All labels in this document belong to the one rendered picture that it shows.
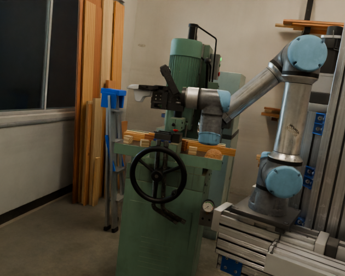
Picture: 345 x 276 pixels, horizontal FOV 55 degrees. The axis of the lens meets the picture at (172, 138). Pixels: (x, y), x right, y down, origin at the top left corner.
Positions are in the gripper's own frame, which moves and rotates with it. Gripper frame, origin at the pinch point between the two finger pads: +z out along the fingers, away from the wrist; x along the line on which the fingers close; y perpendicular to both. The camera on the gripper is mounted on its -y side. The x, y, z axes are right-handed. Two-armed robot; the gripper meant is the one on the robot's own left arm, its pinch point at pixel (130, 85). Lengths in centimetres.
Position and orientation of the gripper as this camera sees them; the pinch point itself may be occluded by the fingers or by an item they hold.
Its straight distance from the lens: 120.8
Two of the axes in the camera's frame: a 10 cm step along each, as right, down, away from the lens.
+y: -1.1, 9.9, 0.8
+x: 1.2, -0.6, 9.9
